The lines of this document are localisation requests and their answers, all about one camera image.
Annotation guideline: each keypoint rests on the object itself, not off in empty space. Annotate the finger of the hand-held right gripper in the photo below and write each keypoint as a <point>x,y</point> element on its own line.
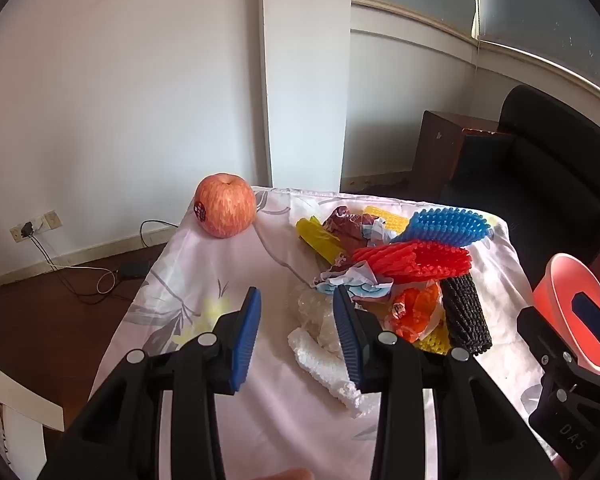
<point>540,335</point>
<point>595,317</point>

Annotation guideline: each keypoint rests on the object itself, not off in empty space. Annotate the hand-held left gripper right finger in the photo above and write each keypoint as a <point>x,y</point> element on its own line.
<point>347,340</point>

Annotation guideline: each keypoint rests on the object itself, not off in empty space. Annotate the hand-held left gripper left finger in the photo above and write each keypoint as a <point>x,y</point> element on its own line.
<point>245,340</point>

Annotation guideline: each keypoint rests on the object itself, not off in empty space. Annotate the white foam net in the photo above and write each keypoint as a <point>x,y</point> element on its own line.
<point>320,365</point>

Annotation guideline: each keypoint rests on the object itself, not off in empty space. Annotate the clear plastic wrap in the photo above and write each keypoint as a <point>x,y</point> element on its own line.
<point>315,315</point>

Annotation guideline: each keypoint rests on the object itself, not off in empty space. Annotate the pink plastic bucket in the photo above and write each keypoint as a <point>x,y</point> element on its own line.
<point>562,285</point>

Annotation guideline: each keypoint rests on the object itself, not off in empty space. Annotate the blue-white wrapper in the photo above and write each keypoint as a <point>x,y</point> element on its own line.
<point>360,285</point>

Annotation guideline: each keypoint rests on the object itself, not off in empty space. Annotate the orange plastic wrapper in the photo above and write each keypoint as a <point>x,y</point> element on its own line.
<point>415,310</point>

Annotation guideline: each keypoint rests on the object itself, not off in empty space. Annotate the black foam net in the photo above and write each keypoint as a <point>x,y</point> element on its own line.
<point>462,315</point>

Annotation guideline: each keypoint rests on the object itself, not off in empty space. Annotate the yellow foam net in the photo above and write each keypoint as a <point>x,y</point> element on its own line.
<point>435,345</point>
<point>390,219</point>

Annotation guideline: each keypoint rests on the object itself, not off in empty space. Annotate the red foam net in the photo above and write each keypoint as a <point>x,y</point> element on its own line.
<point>415,260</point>

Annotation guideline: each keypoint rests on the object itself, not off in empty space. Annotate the yellow plastic wrapper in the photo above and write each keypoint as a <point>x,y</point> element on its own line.
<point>320,237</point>

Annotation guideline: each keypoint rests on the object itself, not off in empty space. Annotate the red-brown wrapper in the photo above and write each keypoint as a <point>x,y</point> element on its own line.
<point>347,225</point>

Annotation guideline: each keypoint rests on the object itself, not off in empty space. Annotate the blue foam net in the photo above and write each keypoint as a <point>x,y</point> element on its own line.
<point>445,225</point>

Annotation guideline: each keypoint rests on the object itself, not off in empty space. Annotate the pink floral tablecloth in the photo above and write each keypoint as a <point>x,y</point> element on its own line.
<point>180,270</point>

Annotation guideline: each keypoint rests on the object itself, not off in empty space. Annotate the black power adapter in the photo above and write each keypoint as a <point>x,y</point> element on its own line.
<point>132,270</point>

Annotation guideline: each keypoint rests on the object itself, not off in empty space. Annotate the red apple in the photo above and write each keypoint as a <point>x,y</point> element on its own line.
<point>225,205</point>

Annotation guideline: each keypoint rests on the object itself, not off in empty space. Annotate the black leather armchair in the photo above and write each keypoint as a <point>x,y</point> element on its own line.
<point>530,160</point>

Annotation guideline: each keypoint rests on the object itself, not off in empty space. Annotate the black plug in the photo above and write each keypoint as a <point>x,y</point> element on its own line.
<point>27,229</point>

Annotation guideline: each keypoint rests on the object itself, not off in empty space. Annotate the white wall socket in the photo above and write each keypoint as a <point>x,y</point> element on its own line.
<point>50,220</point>

